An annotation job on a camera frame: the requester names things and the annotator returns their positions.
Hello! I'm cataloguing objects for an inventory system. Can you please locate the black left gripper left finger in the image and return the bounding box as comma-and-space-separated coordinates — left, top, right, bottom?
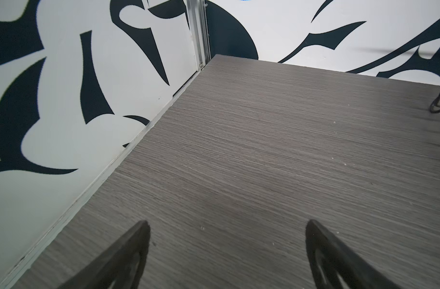
60, 220, 151, 289

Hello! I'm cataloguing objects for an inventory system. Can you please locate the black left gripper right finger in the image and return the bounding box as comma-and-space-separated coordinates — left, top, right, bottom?
305, 219, 399, 289

